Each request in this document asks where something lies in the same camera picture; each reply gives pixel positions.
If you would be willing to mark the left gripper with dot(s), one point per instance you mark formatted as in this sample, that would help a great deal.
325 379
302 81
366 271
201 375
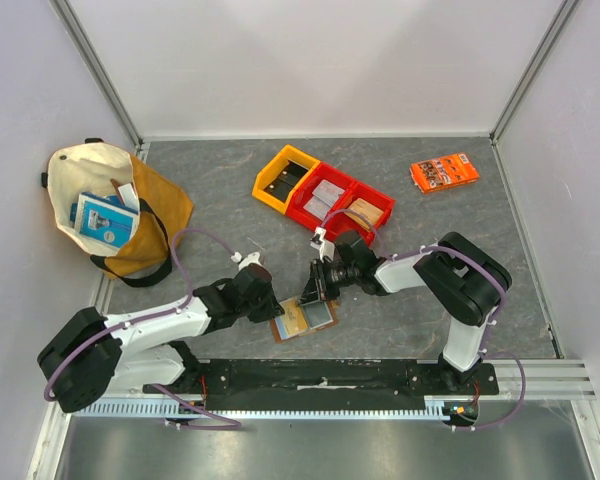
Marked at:
271 310

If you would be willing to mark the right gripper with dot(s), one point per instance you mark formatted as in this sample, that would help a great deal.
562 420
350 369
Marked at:
317 280

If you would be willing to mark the brown leather card holder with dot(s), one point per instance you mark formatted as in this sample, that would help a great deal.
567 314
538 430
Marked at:
319 316

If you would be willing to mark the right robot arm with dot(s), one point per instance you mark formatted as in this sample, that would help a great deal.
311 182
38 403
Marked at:
467 282

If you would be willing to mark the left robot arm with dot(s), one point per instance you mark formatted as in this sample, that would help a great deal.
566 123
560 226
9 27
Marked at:
93 354

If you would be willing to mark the red bin with gold cards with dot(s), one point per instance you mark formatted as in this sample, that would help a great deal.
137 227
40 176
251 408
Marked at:
341 223

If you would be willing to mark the silver card stack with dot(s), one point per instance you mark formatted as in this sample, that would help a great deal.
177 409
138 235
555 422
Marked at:
322 199

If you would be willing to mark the gold card stack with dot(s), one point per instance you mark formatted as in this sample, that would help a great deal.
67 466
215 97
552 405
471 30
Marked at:
364 213

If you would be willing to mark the red bin with silver cards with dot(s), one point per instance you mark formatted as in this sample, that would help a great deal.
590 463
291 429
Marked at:
323 171

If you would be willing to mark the black card stack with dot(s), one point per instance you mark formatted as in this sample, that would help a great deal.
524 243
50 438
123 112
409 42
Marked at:
281 187

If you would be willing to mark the yellow plastic bin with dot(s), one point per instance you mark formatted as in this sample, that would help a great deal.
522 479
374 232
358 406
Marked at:
274 167

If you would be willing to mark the orange printed box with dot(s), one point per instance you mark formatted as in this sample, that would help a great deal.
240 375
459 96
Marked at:
443 173

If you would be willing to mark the blue and white booklet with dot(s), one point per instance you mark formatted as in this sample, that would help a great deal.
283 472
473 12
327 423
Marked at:
109 223

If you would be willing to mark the white and tan tote bag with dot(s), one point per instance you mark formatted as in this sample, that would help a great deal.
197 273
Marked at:
108 171

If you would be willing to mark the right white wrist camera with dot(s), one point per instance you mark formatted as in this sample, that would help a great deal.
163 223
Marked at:
325 248

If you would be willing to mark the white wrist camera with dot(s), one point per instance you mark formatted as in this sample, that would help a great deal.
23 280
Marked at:
242 261
325 248

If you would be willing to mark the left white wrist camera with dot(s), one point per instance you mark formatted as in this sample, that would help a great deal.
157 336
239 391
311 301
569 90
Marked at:
242 261

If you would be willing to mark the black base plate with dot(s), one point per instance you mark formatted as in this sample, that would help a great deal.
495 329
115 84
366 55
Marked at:
223 377

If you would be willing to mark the aluminium frame rail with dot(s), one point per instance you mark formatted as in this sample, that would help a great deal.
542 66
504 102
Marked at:
527 380

